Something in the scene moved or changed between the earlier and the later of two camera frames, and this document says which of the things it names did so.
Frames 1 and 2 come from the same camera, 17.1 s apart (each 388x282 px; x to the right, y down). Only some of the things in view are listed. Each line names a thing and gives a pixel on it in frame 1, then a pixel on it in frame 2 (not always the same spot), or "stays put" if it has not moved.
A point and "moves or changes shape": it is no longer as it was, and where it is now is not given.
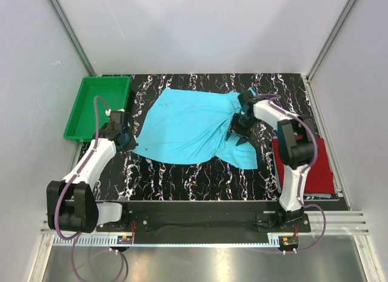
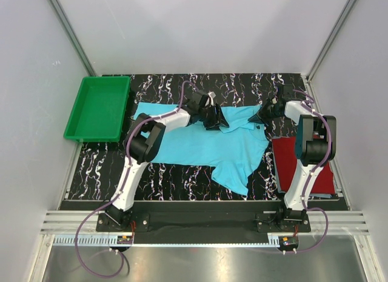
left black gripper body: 130,142 to 208,116
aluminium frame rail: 337,223 stays put
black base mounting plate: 227,227 stays put
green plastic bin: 114,90 stays put
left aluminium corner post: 69,31 stays put
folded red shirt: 319,179 stays put
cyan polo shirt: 192,127 moves or changes shape
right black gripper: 244,135 to 262,110
